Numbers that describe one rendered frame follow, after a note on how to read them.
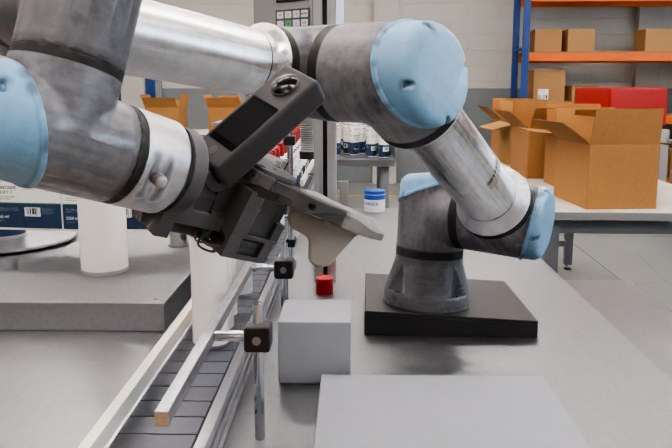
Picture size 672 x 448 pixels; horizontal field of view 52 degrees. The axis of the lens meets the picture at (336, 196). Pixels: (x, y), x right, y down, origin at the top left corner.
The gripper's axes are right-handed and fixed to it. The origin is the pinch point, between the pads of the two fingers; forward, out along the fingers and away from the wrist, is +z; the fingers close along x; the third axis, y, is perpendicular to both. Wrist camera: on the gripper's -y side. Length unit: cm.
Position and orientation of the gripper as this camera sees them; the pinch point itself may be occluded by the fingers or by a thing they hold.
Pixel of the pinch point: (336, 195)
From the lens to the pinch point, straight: 69.4
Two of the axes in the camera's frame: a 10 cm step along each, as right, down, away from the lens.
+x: 6.4, 4.3, -6.4
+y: -4.5, 8.8, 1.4
